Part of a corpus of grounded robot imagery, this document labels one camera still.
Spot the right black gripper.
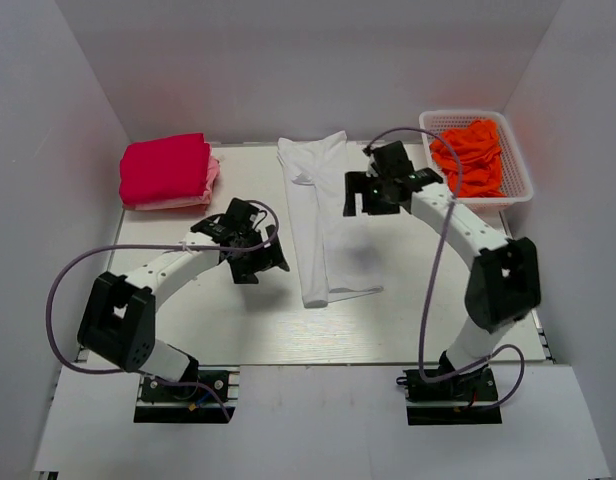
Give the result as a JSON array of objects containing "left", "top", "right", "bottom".
[{"left": 344, "top": 171, "right": 402, "bottom": 218}]

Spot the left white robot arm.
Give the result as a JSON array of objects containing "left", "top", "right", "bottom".
[{"left": 77, "top": 198, "right": 289, "bottom": 399}]

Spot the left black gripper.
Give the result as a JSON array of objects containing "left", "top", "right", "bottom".
[{"left": 229, "top": 225, "right": 290, "bottom": 284}]

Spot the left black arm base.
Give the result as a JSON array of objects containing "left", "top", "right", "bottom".
[{"left": 133, "top": 366, "right": 240, "bottom": 425}]

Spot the white t shirt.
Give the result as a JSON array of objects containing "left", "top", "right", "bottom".
[{"left": 277, "top": 131, "right": 383, "bottom": 308}]

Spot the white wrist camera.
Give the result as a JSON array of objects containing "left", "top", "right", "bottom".
[
  {"left": 363, "top": 148, "right": 381, "bottom": 178},
  {"left": 247, "top": 225, "right": 275, "bottom": 248}
]

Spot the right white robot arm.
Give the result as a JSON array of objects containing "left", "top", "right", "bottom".
[{"left": 343, "top": 141, "right": 541, "bottom": 399}]

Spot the orange t shirt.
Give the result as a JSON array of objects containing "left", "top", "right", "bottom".
[{"left": 441, "top": 119, "right": 505, "bottom": 198}]

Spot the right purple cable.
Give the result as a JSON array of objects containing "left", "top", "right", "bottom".
[{"left": 362, "top": 127, "right": 527, "bottom": 411}]

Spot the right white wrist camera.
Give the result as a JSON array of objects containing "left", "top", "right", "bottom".
[{"left": 363, "top": 148, "right": 381, "bottom": 178}]

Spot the folded magenta t shirt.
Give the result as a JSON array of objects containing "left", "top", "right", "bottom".
[{"left": 119, "top": 133, "right": 211, "bottom": 207}]

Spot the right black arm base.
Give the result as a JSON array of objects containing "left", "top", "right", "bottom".
[{"left": 396, "top": 367, "right": 502, "bottom": 426}]

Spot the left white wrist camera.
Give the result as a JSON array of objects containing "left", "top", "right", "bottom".
[{"left": 247, "top": 225, "right": 275, "bottom": 248}]

